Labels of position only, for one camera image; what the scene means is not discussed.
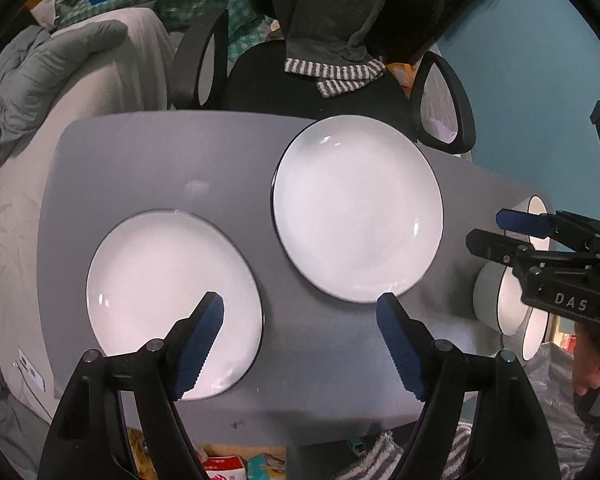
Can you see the black office chair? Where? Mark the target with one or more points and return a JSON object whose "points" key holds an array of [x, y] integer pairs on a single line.
{"points": [[260, 80]]}

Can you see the grey white striped rug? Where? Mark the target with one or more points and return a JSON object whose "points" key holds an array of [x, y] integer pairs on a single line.
{"points": [[455, 452]]}

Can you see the white black-rimmed plate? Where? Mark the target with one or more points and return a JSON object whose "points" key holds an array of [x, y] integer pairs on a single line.
{"points": [[355, 210], [155, 285]]}

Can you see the clear plastic sheet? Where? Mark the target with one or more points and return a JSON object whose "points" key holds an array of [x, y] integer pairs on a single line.
{"points": [[555, 400]]}

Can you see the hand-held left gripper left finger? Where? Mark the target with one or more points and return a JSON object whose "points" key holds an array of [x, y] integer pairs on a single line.
{"points": [[202, 340]]}

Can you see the orange snack packet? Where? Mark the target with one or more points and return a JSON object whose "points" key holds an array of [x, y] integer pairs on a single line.
{"points": [[402, 75]]}

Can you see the person's right hand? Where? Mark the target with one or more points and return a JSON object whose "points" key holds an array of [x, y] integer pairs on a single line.
{"points": [[587, 355]]}

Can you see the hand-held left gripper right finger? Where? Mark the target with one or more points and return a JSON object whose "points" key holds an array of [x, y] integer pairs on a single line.
{"points": [[397, 345]]}

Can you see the grey quilted blanket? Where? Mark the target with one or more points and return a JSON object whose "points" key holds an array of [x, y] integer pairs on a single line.
{"points": [[35, 80]]}

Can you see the white black-rimmed bowl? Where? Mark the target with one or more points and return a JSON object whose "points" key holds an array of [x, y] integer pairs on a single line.
{"points": [[534, 337], [537, 207], [490, 295]]}

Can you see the red white carton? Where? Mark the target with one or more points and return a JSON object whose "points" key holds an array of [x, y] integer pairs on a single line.
{"points": [[224, 467]]}

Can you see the grey garment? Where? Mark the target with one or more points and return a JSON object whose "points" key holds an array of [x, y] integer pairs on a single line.
{"points": [[325, 10]]}

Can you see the grey white striped cloth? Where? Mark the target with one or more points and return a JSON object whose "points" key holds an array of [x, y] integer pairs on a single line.
{"points": [[340, 76]]}

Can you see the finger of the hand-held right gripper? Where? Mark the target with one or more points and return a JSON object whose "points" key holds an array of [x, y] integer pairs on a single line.
{"points": [[522, 221], [500, 246]]}

